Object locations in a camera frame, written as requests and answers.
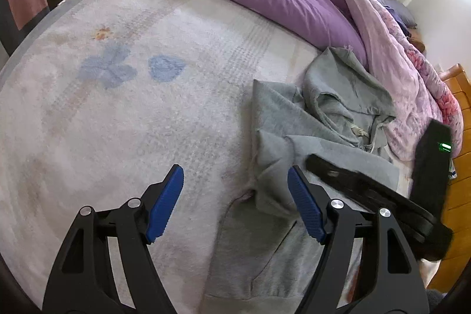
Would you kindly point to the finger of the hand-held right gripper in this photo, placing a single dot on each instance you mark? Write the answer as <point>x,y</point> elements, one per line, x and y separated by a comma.
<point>353,181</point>

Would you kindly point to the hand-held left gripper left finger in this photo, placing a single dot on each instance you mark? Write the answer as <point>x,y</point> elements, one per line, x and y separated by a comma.
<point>163,203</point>

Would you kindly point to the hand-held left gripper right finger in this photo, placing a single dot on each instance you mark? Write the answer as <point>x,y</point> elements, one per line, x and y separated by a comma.
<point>305,203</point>

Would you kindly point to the grey hoodie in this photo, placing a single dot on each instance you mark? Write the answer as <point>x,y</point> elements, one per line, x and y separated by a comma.
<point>279,108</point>

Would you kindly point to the wooden headboard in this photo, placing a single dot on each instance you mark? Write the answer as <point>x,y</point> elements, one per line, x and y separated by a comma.
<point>458,225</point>

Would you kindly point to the white patterned bed blanket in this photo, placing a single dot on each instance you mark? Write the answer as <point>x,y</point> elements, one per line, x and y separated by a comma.
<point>110,137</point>

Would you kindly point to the brown chair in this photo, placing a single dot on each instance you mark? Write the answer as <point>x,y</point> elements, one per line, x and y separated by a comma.
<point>415,40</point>

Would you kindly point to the grey pillow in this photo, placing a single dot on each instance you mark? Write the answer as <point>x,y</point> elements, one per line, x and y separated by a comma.
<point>399,12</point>

